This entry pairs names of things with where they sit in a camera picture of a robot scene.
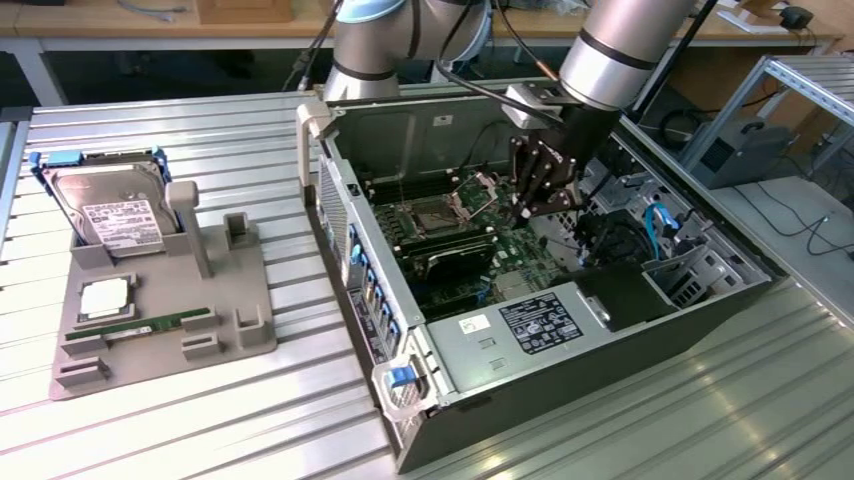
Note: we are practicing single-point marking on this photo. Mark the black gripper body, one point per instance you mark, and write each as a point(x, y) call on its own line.
point(590, 130)

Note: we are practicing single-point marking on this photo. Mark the low profile graphics card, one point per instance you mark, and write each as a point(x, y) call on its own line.
point(461, 265)

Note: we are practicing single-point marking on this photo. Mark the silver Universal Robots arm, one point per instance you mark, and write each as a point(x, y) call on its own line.
point(621, 55)

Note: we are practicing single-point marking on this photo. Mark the silver socket cover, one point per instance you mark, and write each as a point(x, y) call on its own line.
point(493, 192)

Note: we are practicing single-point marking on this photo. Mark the silver drive cage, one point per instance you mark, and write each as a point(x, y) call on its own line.
point(630, 182)

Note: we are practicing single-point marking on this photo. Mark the black pole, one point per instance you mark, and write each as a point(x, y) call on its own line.
point(653, 85)

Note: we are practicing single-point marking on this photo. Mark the CPU socket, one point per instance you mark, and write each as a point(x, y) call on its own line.
point(433, 217)

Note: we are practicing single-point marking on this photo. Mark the green Dell motherboard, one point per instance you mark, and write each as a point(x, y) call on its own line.
point(510, 260)

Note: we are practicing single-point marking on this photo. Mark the thin socket locking lever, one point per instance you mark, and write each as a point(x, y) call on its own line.
point(403, 192)

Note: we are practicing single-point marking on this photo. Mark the silver chipset heatsink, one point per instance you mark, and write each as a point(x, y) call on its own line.
point(514, 284)

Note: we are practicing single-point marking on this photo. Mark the dark RAM stick white label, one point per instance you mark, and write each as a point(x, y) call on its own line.
point(417, 254)

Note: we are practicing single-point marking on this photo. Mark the grey equipment box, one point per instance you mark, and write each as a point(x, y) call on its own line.
point(754, 160)

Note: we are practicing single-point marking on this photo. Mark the black plastic shroud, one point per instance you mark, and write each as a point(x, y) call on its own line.
point(627, 295)

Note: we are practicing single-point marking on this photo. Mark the blue card retention clip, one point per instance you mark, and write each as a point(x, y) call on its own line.
point(391, 315)
point(353, 236)
point(373, 279)
point(397, 334)
point(361, 256)
point(382, 298)

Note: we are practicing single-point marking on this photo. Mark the silver disk bay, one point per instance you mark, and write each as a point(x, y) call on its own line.
point(701, 280)

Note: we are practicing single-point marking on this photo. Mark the wood and white block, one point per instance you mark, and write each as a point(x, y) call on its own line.
point(754, 15)

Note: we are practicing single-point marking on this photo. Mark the silver power supply unit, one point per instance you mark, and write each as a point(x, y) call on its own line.
point(494, 350)

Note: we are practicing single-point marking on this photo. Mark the black power adapter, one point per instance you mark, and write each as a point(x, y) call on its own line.
point(796, 16)

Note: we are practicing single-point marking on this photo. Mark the open black PC case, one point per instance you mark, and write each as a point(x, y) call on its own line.
point(601, 380)

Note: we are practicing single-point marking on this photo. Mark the blue case release latch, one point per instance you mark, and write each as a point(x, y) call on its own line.
point(401, 377)

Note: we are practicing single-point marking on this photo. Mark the grey plastic parts rack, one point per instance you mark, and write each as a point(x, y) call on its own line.
point(167, 295)

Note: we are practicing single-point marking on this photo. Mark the silver hard disk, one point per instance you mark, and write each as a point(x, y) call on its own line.
point(114, 215)

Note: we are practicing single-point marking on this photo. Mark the green RAM stick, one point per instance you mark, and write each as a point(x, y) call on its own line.
point(143, 322)

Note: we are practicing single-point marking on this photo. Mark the silver CPU chip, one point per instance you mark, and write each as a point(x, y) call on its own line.
point(106, 297)

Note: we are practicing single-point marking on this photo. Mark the blue disk carrier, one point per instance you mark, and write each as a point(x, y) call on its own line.
point(60, 160)

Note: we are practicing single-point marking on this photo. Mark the wooden desk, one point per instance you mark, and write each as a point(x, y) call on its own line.
point(54, 22)

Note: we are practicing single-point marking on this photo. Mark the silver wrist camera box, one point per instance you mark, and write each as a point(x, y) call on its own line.
point(534, 105)

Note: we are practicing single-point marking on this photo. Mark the aluminium profile frame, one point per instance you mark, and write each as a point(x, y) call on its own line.
point(821, 75)

